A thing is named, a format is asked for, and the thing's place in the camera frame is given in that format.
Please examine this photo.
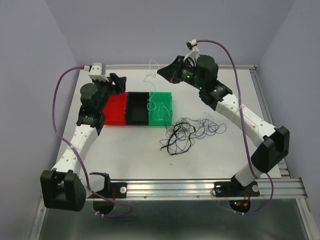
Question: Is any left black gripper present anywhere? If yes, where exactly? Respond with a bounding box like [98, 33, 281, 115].
[92, 73, 127, 112]

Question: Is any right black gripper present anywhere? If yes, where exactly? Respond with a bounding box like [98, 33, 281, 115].
[158, 54, 206, 91]

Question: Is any black cable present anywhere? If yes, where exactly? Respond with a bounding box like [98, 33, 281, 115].
[159, 121, 197, 156]

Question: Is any thin blue wire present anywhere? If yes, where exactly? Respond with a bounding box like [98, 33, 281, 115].
[159, 112, 227, 155]

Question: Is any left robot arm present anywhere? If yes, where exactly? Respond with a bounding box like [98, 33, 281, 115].
[40, 73, 127, 212]

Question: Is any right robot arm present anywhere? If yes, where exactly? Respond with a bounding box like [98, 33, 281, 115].
[157, 55, 290, 195]

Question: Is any red plastic bin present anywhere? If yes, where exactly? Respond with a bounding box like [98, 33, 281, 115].
[103, 92, 128, 126]

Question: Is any green plastic bin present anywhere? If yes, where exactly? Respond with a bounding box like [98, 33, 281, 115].
[147, 92, 173, 127]

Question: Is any black plastic bin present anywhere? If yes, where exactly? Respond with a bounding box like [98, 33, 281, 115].
[125, 92, 150, 126]

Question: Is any aluminium back rail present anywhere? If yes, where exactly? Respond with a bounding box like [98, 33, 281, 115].
[104, 64, 258, 70]

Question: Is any aluminium rail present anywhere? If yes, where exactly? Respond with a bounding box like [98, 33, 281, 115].
[104, 64, 258, 70]
[250, 70, 290, 173]
[98, 178, 307, 201]

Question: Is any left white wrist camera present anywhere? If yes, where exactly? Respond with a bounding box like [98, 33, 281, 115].
[83, 62, 109, 82]

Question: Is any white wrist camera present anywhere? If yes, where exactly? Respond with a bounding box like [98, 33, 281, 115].
[183, 39, 199, 62]
[83, 62, 109, 82]

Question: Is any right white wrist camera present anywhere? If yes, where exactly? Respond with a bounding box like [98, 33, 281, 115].
[183, 39, 199, 62]

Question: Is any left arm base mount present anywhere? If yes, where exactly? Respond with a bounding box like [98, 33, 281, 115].
[87, 172, 128, 217]

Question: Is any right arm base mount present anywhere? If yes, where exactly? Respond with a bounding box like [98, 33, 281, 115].
[211, 174, 261, 215]

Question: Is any aluminium right side rail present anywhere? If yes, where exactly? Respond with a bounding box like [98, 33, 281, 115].
[250, 70, 290, 173]

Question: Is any aluminium front rail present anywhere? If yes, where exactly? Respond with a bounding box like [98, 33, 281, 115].
[98, 178, 307, 201]

